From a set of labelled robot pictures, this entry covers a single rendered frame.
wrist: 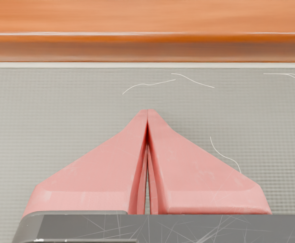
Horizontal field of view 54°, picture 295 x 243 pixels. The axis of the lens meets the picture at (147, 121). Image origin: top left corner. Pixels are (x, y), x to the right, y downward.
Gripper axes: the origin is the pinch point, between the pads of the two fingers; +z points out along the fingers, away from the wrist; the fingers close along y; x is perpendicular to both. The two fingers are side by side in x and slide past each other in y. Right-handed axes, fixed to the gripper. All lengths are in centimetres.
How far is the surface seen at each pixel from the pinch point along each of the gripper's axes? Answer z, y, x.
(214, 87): 3.5, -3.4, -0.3
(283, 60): 4.3, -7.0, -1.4
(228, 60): 4.3, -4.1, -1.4
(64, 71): 4.0, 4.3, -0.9
